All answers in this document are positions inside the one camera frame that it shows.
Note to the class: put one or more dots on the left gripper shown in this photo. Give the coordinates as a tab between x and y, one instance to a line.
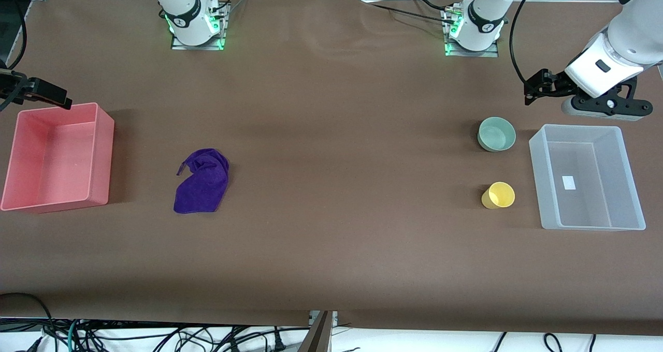
557	84

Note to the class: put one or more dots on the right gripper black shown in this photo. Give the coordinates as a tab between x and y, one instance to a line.
20	91

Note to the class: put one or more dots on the green ceramic bowl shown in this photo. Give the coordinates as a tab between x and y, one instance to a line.
496	134

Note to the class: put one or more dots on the yellow plastic cup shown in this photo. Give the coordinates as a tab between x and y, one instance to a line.
500	195

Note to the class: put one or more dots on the purple microfibre cloth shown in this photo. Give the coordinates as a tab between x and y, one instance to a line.
203	184

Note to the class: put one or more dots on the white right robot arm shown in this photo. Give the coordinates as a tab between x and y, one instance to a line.
181	5

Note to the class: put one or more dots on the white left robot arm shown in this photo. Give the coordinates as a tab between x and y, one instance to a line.
634	26

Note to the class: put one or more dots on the pink plastic bin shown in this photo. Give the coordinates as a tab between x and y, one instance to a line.
52	158

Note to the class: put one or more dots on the clear plastic bin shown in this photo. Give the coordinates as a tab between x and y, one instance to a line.
585	176

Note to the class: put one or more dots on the white label sticker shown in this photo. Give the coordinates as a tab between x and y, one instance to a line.
569	182

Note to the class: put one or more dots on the metal table post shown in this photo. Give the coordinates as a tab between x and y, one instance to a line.
318	334

